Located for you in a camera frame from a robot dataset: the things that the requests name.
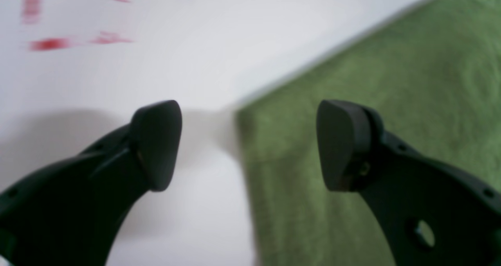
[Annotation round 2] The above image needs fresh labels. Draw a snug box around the green t-shirt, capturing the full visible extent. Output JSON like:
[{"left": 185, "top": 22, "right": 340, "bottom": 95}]
[{"left": 236, "top": 0, "right": 500, "bottom": 266}]

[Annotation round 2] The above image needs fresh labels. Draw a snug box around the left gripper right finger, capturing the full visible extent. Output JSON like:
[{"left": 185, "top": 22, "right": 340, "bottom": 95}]
[{"left": 315, "top": 100, "right": 501, "bottom": 266}]

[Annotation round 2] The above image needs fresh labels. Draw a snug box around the red tape rectangle marking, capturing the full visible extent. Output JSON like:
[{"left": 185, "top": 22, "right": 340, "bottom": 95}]
[{"left": 20, "top": 0, "right": 135, "bottom": 52}]

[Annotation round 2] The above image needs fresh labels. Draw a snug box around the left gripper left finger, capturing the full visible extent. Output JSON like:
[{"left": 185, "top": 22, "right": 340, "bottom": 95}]
[{"left": 0, "top": 100, "right": 182, "bottom": 266}]

